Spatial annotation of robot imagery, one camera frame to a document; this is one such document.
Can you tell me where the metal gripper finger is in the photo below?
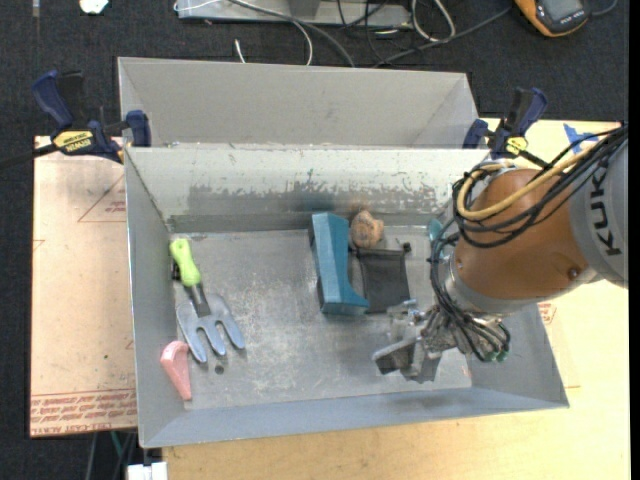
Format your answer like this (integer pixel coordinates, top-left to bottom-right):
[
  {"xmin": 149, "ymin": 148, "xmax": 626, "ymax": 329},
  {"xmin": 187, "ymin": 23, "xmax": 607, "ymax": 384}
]
[
  {"xmin": 371, "ymin": 336, "xmax": 422, "ymax": 376},
  {"xmin": 404, "ymin": 351, "xmax": 443, "ymax": 385}
]

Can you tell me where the black cloth pouch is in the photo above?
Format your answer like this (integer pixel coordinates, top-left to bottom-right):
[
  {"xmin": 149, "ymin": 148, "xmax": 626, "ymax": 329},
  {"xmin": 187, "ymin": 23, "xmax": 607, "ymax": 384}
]
[{"xmin": 354, "ymin": 246, "xmax": 413, "ymax": 315}]

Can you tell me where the teal blue angled block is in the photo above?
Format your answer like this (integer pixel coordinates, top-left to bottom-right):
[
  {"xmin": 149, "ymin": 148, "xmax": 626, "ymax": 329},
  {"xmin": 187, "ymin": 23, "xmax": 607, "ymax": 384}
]
[{"xmin": 307, "ymin": 211, "xmax": 371, "ymax": 317}]

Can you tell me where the grey metal bin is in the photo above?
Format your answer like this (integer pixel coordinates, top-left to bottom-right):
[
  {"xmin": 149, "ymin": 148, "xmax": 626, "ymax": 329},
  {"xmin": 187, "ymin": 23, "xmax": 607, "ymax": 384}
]
[{"xmin": 117, "ymin": 56, "xmax": 570, "ymax": 449}]

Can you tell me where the brown lumpy toy food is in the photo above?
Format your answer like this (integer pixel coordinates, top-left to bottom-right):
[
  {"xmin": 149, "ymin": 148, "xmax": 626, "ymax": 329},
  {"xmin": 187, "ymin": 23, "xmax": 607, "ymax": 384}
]
[{"xmin": 349, "ymin": 209, "xmax": 386, "ymax": 250}]

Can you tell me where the pink wedge block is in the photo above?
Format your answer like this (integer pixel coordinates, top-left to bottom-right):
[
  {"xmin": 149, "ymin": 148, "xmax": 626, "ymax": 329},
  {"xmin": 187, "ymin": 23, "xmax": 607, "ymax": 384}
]
[{"xmin": 159, "ymin": 340, "xmax": 194, "ymax": 402}]

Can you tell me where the brown cardboard board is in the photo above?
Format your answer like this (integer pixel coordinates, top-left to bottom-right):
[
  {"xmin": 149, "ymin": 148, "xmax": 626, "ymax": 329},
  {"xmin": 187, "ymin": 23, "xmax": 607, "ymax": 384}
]
[{"xmin": 29, "ymin": 135, "xmax": 139, "ymax": 439}]

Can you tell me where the green-handled garden fork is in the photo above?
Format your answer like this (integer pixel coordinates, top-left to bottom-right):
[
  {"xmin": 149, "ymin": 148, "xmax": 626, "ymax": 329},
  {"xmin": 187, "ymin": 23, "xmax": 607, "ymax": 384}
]
[{"xmin": 168, "ymin": 237, "xmax": 247, "ymax": 365}]

